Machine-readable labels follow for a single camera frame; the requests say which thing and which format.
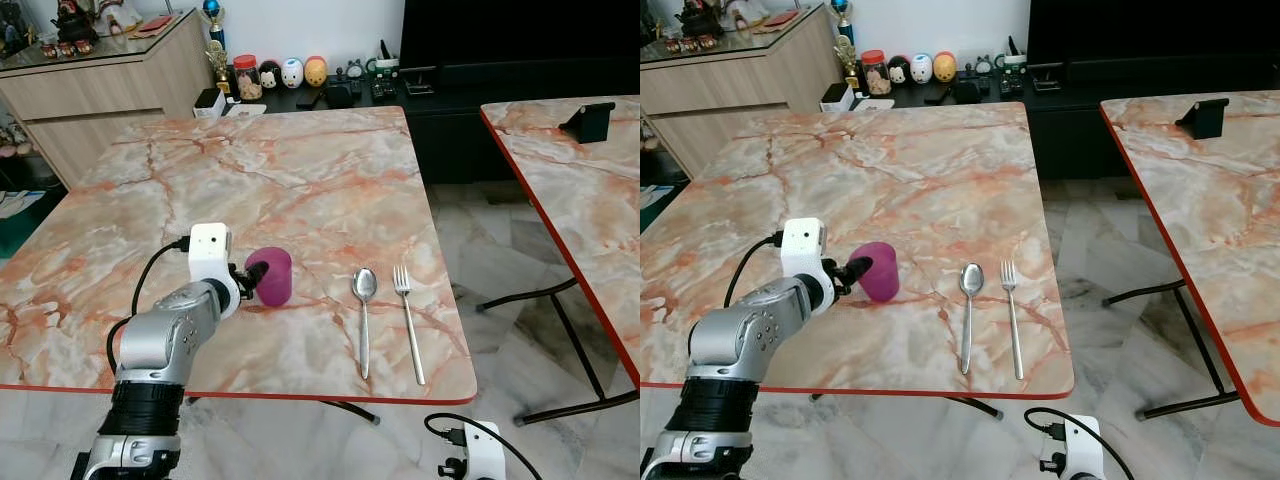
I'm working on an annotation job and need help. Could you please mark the purple plastic cup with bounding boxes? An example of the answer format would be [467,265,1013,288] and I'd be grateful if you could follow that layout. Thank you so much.
[244,247,294,308]
[851,241,900,303]

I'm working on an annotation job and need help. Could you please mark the black table leg bar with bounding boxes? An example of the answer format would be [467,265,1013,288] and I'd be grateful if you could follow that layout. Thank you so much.
[184,397,382,427]
[808,392,1004,422]

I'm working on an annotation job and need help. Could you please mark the silver metal spoon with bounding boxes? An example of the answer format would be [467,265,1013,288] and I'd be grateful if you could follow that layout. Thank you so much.
[958,262,987,377]
[352,267,379,381]

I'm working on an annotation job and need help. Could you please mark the silver metal fork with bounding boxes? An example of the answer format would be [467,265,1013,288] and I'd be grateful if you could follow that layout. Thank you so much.
[392,264,428,388]
[999,260,1026,382]

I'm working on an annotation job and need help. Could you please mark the red-lidded clear jar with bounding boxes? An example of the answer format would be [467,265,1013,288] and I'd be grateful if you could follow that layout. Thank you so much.
[860,49,893,98]
[232,54,264,102]

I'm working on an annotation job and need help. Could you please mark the small gold trophy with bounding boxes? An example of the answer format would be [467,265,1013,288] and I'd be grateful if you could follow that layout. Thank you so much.
[206,42,234,97]
[835,35,862,91]

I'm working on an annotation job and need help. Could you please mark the light wooden sideboard cabinet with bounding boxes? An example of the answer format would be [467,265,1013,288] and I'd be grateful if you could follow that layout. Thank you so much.
[0,9,218,190]

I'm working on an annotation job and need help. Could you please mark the black phone stand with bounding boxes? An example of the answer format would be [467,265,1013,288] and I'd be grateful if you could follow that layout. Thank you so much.
[1174,96,1232,141]
[557,101,617,145]

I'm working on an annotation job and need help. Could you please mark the dark ornamental figurine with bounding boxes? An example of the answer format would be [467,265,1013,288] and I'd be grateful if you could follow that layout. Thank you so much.
[53,0,101,47]
[677,0,728,43]

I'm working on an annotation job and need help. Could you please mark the black television screen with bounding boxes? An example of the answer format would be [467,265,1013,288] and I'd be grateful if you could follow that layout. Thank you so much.
[1026,0,1280,67]
[399,0,641,71]

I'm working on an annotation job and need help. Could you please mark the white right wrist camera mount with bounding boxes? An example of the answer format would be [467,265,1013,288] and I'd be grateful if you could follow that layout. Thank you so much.
[450,419,507,480]
[1050,414,1105,480]

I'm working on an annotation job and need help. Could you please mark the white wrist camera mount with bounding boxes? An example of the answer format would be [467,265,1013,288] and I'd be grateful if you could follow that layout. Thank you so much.
[1050,414,1105,480]
[450,419,507,480]
[780,217,837,313]
[188,223,242,319]

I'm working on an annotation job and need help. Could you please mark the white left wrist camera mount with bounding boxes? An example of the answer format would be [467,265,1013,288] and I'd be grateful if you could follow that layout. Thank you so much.
[780,217,837,313]
[188,223,242,319]

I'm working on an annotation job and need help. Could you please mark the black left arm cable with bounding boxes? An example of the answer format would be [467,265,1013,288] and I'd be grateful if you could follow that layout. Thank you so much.
[721,231,784,311]
[106,236,192,378]

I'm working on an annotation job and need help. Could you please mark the black folding table frame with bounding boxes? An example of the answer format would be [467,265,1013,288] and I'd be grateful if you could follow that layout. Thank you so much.
[1102,279,1242,422]
[476,277,641,427]

